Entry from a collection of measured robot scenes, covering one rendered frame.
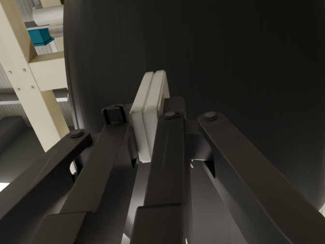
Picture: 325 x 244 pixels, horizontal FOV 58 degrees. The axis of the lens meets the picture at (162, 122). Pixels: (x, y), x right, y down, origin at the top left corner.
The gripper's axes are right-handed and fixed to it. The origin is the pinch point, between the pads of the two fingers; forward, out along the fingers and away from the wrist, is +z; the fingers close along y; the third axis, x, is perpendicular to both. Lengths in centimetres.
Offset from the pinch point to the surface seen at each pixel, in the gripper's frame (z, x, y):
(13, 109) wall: 476, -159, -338
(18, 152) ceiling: 401, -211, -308
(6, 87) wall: 468, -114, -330
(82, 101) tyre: 11.8, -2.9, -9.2
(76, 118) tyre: 12.7, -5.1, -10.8
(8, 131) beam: 432, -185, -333
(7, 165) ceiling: 368, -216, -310
